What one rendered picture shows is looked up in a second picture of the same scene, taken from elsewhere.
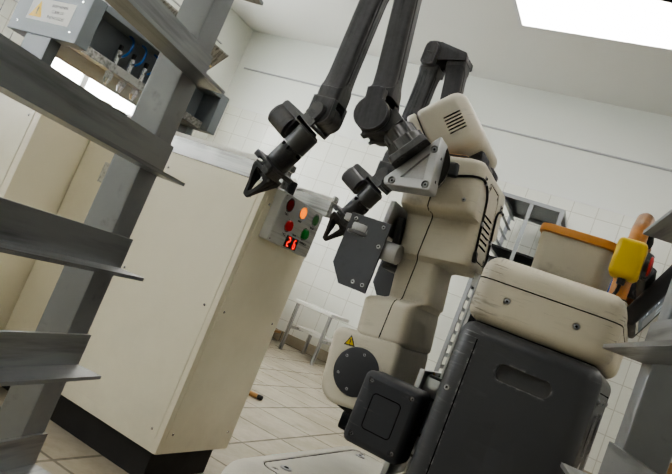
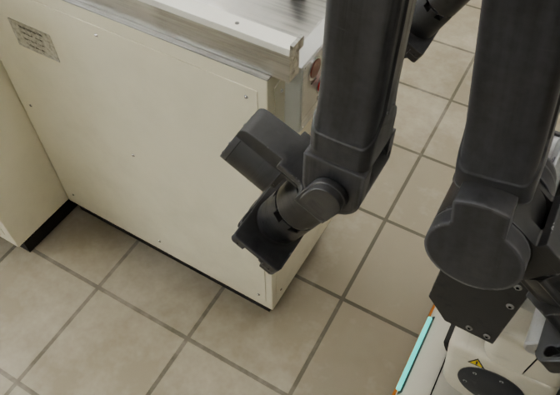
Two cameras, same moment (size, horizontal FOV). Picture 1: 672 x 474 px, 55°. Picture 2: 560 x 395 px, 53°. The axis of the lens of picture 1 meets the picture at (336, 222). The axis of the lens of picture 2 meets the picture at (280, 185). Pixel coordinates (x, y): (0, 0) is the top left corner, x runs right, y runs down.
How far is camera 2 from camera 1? 1.32 m
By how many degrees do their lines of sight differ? 57
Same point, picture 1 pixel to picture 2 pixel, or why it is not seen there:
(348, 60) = (367, 72)
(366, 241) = (485, 292)
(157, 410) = (256, 284)
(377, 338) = (519, 372)
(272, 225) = (299, 115)
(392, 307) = not seen: hidden behind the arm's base
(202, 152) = (129, 9)
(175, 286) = (207, 187)
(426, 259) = not seen: outside the picture
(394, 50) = (529, 69)
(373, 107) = (480, 252)
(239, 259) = not seen: hidden behind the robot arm
